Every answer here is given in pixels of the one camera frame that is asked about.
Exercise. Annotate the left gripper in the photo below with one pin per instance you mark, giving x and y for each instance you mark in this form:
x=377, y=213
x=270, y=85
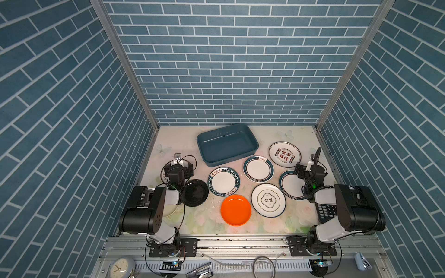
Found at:
x=177, y=166

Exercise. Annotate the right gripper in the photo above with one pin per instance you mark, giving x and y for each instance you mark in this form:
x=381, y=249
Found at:
x=302, y=169

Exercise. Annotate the green rim plate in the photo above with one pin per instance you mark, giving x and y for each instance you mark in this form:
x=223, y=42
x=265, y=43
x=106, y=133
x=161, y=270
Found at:
x=291, y=185
x=258, y=169

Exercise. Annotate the white plate red characters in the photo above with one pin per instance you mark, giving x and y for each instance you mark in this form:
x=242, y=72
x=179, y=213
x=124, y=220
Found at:
x=284, y=154

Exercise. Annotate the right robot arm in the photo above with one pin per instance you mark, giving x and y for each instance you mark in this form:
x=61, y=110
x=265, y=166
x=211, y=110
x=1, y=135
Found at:
x=357, y=210

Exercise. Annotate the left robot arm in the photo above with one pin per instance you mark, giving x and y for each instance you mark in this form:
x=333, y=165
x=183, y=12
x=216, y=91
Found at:
x=143, y=212

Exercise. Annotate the teal plastic bin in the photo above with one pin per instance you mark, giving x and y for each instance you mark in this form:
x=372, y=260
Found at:
x=227, y=144

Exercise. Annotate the white plate orange sunburst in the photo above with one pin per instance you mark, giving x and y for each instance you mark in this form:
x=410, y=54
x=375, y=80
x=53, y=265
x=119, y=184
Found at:
x=163, y=176

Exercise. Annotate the black plate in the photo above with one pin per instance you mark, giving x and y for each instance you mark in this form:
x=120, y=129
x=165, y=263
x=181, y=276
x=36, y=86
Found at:
x=195, y=193

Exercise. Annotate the black calculator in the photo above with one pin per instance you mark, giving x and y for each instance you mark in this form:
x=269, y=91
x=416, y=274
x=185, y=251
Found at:
x=326, y=212

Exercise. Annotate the cream plate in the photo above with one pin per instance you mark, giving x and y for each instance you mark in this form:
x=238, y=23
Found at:
x=168, y=210

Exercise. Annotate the Hao Wei green plate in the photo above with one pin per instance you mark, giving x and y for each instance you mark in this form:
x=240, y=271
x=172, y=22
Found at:
x=223, y=181

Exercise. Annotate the white plate quatrefoil pattern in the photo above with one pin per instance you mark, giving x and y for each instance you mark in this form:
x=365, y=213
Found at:
x=268, y=200

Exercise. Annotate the small blue white object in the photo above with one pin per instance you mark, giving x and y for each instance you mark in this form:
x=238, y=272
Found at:
x=361, y=262

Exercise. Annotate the metal binder clip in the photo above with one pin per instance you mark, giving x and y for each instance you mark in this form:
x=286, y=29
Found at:
x=204, y=271

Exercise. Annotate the white analog clock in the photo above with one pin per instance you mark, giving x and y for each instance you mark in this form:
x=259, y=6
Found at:
x=122, y=268

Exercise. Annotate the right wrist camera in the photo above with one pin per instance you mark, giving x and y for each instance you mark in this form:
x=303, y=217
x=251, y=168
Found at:
x=312, y=162

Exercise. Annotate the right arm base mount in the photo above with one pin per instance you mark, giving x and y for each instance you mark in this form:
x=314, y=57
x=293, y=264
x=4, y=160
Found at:
x=300, y=246

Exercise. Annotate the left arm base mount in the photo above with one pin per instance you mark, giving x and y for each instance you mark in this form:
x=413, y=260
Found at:
x=186, y=247

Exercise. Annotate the aluminium rail frame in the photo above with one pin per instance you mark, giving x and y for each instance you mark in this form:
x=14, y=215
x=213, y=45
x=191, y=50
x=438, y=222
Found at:
x=248, y=256

